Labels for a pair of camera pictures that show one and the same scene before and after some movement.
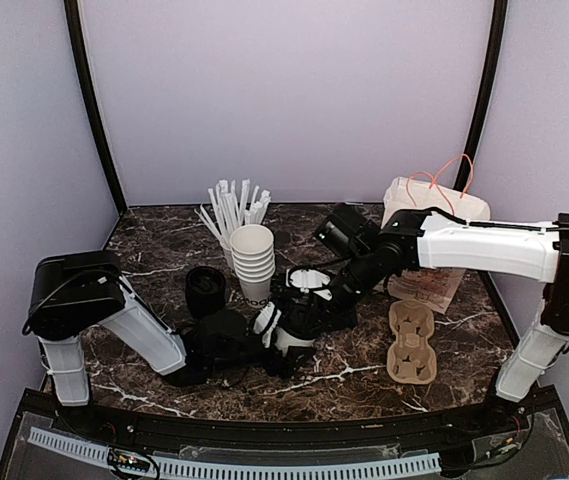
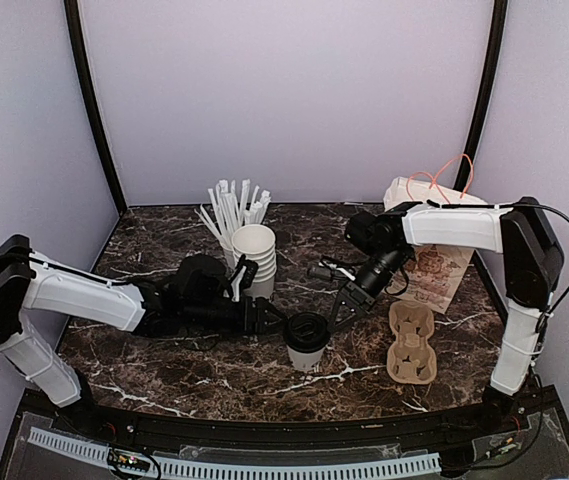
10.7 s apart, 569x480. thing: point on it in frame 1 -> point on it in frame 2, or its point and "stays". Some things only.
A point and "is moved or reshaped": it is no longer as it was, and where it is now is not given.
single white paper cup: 283,340 -> 304,360
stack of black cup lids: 205,290 is moved or reshaped
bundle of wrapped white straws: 230,209 stays
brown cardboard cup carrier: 411,357 stays
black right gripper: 316,310 -> 359,298
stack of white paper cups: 252,250 stays
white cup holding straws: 227,249 stays
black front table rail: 353,430 stays
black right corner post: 482,114 stays
